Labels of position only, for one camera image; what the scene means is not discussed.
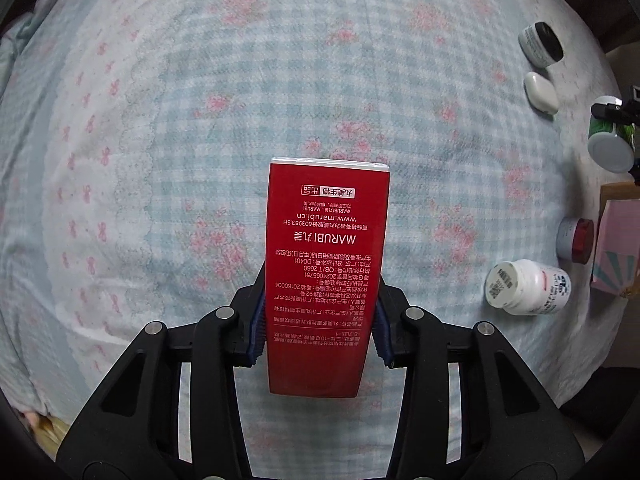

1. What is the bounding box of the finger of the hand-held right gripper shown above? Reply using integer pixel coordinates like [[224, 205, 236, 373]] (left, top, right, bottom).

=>
[[591, 98, 640, 126]]

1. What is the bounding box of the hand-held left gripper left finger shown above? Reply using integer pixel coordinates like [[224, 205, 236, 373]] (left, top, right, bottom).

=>
[[56, 261, 268, 480]]

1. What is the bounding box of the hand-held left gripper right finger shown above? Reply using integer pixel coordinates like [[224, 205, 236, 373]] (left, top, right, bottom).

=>
[[371, 274, 586, 480]]

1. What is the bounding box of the red printed carton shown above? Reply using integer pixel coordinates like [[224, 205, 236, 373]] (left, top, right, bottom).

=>
[[263, 158, 391, 398]]

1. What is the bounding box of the green and white jar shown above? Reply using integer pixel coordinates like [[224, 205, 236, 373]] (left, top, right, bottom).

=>
[[586, 96, 637, 173]]

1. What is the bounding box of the white oval case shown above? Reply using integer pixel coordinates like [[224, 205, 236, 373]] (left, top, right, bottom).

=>
[[523, 72, 560, 114]]

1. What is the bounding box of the white jar with black lid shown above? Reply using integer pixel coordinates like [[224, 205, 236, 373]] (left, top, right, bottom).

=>
[[518, 22, 565, 67]]

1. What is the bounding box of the jar with red lid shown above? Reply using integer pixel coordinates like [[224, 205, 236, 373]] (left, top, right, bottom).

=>
[[558, 217, 596, 265]]

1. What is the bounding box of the pink box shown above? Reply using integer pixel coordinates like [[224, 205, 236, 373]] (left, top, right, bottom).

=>
[[590, 181, 640, 298]]

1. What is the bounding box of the white pill bottle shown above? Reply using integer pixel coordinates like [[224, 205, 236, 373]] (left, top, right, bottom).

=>
[[483, 259, 572, 316]]

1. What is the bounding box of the floral checked bedsheet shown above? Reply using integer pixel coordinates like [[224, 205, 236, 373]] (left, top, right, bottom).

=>
[[0, 0, 632, 480]]

